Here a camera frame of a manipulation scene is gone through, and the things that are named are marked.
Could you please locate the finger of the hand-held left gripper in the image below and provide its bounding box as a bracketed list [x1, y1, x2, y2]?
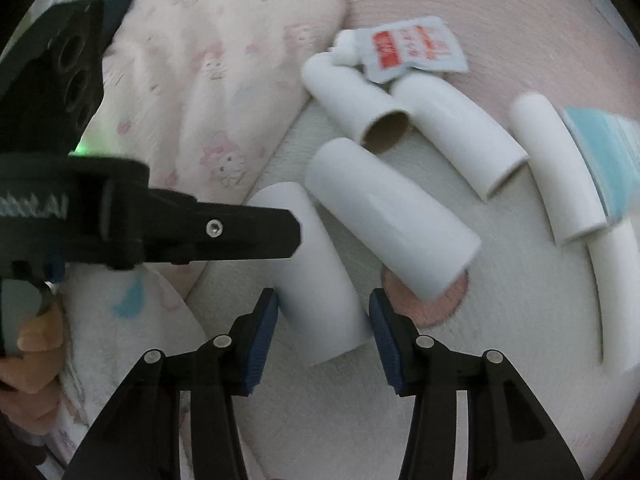
[145, 186, 304, 267]

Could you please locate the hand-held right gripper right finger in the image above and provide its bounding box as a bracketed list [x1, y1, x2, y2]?
[368, 287, 586, 480]

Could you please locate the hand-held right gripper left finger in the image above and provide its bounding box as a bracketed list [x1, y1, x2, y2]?
[62, 287, 279, 480]

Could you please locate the white cardboard tube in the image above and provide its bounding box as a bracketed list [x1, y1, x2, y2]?
[247, 181, 373, 367]
[301, 54, 413, 155]
[510, 92, 617, 247]
[390, 76, 530, 204]
[587, 220, 640, 376]
[305, 137, 482, 302]

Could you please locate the person's left hand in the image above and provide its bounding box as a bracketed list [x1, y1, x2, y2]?
[0, 304, 66, 426]

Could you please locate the white pouch with red label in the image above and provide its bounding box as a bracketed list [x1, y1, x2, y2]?
[332, 16, 468, 85]

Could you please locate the blue tissue packet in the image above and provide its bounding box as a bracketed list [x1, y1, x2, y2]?
[559, 107, 640, 221]

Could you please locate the pink white cartoon blanket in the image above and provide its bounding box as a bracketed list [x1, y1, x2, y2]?
[185, 0, 640, 480]

